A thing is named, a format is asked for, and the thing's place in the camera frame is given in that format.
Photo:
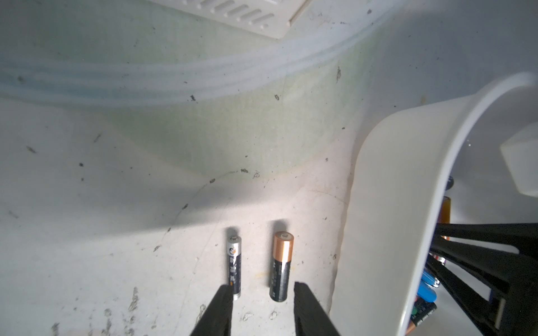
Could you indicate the black copper Duracell battery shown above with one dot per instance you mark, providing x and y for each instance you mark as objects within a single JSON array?
[{"x": 283, "y": 243}]

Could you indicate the beige desktop file organizer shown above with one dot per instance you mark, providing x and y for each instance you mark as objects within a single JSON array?
[{"x": 271, "y": 18}]

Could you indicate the black silver AAA battery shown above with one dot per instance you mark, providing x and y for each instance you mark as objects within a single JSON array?
[{"x": 234, "y": 253}]

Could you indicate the white plastic storage box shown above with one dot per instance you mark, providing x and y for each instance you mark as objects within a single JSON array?
[{"x": 399, "y": 180}]

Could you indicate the floral table mat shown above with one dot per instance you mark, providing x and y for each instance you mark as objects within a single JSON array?
[{"x": 135, "y": 139}]

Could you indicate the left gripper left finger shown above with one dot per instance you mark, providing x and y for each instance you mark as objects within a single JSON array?
[{"x": 217, "y": 318}]

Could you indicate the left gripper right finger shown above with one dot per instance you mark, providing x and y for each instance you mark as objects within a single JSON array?
[{"x": 309, "y": 316}]

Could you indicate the blue battery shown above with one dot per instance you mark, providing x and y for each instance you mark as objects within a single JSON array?
[{"x": 426, "y": 292}]

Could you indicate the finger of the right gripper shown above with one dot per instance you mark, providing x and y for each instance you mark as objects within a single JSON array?
[
  {"x": 482, "y": 313},
  {"x": 499, "y": 255}
]

